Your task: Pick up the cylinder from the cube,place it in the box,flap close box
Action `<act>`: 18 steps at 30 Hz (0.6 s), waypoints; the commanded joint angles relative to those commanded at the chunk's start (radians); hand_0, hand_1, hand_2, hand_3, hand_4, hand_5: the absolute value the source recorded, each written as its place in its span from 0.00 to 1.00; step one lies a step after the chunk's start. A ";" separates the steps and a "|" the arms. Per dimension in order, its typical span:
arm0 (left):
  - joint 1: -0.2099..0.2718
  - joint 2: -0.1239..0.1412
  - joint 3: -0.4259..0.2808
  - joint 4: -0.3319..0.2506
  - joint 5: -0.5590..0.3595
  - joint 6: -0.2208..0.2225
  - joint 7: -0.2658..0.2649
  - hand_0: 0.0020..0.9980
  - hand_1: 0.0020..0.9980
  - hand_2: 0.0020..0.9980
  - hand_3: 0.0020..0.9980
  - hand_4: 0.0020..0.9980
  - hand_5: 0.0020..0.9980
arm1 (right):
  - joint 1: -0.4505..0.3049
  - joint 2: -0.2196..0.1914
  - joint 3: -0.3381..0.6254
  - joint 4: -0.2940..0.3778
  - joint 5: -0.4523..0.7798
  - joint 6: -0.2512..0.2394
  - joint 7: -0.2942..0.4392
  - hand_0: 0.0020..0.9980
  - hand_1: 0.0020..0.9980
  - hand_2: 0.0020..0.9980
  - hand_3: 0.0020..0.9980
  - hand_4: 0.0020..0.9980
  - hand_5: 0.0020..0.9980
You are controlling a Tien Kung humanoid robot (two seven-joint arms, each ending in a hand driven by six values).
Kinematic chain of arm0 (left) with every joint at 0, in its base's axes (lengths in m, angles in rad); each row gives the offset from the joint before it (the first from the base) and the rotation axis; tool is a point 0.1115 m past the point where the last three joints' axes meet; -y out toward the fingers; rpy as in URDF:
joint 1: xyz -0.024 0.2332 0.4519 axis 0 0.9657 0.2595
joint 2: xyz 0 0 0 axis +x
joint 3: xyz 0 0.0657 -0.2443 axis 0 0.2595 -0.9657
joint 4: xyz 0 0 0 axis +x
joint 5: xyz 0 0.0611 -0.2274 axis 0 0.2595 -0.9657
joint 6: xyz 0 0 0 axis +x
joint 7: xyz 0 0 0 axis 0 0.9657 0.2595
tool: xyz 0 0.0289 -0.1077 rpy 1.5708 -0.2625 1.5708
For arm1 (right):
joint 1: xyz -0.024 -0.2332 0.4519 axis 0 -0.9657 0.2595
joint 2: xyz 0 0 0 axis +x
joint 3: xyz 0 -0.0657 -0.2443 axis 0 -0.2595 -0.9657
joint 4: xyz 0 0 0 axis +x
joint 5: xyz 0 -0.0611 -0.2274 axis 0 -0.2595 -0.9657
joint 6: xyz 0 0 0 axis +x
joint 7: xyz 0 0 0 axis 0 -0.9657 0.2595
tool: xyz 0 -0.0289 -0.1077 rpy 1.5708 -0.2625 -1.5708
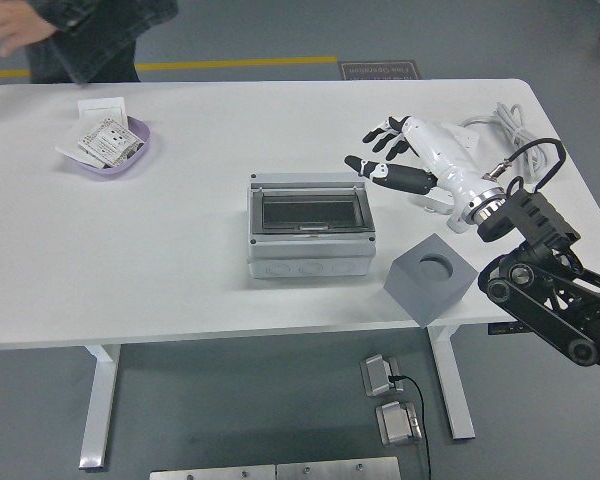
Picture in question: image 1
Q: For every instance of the person's right hand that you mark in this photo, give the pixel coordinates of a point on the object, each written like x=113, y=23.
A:
x=17, y=30

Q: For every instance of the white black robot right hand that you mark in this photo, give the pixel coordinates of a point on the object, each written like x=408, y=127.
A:
x=440, y=150

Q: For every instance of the grey electrical box with lid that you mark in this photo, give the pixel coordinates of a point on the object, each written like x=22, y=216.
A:
x=310, y=250

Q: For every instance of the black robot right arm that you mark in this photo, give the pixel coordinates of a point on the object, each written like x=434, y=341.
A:
x=540, y=215

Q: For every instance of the person's right forearm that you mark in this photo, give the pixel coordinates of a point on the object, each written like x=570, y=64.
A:
x=105, y=12

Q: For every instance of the grey cube with round hole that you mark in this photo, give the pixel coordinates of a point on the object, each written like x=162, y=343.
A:
x=415, y=295

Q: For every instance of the white power strip plug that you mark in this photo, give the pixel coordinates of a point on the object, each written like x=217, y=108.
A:
x=457, y=225

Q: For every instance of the dark floor sign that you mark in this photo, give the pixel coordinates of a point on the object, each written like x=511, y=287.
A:
x=380, y=70

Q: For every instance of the white flat packet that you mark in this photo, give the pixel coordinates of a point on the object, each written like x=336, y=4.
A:
x=72, y=142

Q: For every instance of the white printed socket panel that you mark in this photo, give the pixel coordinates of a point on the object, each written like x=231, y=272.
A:
x=107, y=140

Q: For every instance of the black desk control panel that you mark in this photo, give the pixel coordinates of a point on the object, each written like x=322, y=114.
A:
x=502, y=329

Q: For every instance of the yellow floor tape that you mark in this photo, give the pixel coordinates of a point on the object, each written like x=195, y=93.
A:
x=230, y=63

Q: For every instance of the silver floor pedal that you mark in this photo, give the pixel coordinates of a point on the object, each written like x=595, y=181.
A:
x=397, y=422
x=377, y=375

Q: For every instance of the white table leg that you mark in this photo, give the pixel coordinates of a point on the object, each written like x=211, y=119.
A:
x=455, y=390
x=97, y=400

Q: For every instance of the grey metal plate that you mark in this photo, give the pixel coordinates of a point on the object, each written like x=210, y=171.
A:
x=337, y=470
x=210, y=473

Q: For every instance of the white wall switch plate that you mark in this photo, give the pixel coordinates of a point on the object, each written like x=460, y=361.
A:
x=100, y=107

